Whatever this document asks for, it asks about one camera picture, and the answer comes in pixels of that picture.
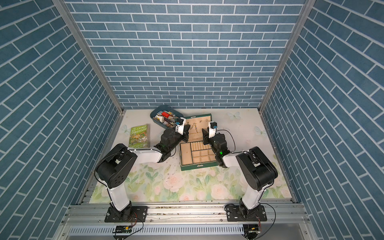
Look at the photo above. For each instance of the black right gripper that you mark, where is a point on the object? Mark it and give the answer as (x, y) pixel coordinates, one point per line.
(206, 139)

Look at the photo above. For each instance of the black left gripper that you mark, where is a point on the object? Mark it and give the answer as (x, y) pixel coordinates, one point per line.
(184, 135)

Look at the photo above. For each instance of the green jewelry box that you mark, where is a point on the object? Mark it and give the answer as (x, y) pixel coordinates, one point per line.
(194, 154)

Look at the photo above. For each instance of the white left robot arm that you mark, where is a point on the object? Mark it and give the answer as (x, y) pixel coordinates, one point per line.
(115, 167)

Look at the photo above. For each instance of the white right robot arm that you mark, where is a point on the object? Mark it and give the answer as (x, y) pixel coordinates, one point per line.
(258, 170)

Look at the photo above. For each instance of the red box in bin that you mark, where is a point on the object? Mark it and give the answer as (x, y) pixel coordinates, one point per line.
(165, 114)

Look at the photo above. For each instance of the teal storage bin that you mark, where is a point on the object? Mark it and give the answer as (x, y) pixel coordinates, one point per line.
(156, 116)

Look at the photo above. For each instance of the green illustrated book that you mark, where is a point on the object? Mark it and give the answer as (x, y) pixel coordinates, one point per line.
(139, 137)

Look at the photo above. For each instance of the small green circuit board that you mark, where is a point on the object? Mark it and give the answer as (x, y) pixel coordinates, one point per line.
(125, 230)

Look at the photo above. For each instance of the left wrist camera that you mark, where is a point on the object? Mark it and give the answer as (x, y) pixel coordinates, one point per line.
(180, 124)

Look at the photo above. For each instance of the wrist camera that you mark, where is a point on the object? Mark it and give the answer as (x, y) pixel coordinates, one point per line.
(213, 128)
(180, 124)

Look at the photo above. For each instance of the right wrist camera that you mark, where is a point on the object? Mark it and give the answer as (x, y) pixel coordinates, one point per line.
(213, 128)

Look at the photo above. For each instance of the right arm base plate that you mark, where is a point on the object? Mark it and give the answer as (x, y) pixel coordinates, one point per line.
(242, 214)

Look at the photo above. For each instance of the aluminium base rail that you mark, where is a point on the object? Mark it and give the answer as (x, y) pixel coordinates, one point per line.
(189, 221)

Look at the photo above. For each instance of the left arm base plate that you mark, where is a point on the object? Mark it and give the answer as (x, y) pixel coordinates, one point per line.
(128, 214)

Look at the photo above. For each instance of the aluminium left corner post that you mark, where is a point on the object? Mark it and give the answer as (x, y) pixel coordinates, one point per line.
(81, 41)

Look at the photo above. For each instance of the aluminium corner post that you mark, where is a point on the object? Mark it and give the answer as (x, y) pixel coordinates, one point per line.
(81, 41)
(303, 16)

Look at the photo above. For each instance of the aluminium right corner post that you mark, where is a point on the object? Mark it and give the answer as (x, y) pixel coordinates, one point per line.
(303, 16)

